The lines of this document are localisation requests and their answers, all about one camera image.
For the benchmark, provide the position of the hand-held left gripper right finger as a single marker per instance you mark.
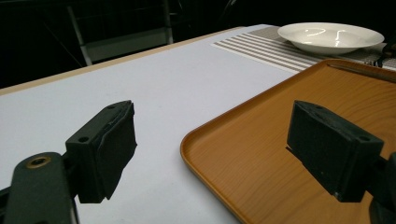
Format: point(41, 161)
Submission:
point(333, 155)

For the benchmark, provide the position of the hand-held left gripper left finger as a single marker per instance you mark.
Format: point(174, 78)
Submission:
point(106, 152)

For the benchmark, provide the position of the white deep plate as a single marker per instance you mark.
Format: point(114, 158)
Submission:
point(330, 37)

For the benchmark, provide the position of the wood-grain serving tray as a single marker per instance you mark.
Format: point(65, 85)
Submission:
point(264, 149)

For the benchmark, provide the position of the striped woven placemat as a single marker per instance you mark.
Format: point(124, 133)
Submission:
point(264, 51)

